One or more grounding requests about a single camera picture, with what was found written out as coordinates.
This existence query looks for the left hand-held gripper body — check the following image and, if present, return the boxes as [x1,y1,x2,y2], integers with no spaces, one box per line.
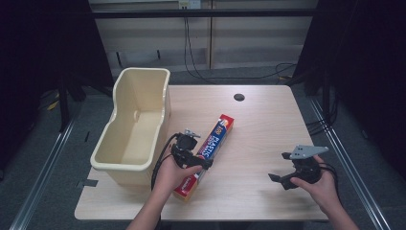
[170,127,202,170]

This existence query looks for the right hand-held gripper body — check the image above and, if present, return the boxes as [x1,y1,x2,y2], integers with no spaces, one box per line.
[288,145,329,186]

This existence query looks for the plastic wrap box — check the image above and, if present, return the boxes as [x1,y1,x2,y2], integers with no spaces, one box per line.
[172,113,236,202]

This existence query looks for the cream plastic bin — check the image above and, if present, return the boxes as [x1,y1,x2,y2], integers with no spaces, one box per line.
[89,66,172,187]

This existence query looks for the person's right hand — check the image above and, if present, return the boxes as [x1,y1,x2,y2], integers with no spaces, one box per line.
[289,154,343,216]

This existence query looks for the person's left hand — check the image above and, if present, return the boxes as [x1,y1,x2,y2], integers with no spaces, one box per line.
[152,155,204,201]

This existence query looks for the dark curtain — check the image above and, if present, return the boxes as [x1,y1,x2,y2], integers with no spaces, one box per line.
[0,0,115,173]
[291,0,406,180]

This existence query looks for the black metal stand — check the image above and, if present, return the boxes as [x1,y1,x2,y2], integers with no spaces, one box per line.
[56,71,87,134]

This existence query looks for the black horizontal bar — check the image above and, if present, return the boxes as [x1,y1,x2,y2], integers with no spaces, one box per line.
[91,8,318,19]

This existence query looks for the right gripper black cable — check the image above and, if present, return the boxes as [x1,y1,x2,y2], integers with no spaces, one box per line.
[318,161,342,205]

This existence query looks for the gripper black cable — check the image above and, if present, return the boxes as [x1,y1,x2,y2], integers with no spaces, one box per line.
[318,161,342,205]
[150,132,180,192]

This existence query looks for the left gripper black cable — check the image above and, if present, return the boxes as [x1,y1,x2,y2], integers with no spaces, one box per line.
[150,132,180,192]

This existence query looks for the metal floor rail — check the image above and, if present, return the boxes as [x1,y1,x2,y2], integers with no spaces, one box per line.
[308,95,383,230]
[9,118,78,230]

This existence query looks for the black floor cables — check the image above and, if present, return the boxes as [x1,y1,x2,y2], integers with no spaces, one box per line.
[305,94,339,138]

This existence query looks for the black hanging cables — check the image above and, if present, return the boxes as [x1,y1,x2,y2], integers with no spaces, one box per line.
[183,8,299,85]

